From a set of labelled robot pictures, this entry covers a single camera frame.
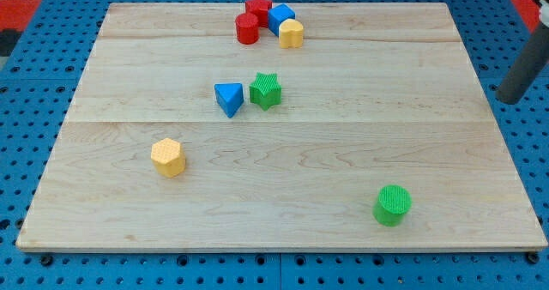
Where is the green cylinder block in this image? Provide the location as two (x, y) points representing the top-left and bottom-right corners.
(372, 184), (413, 227)

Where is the yellow heart block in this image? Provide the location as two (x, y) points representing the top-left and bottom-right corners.
(279, 19), (304, 49)

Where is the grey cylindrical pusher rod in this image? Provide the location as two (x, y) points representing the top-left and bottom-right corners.
(496, 22), (548, 105)

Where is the blue cube block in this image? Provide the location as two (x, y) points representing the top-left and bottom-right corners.
(268, 3), (296, 36)

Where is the blue triangle block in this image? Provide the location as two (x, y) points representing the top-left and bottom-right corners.
(214, 83), (244, 118)

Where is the red star block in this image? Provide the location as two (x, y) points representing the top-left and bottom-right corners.
(244, 0), (273, 28)

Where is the red cylinder block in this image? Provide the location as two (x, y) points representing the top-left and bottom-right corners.
(235, 12), (259, 45)

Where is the yellow hexagon block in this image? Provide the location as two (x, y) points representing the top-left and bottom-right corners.
(150, 138), (186, 178)

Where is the wooden board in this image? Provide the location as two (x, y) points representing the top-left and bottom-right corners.
(16, 3), (547, 253)

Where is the green star block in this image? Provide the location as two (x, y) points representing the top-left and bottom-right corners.
(249, 73), (282, 111)

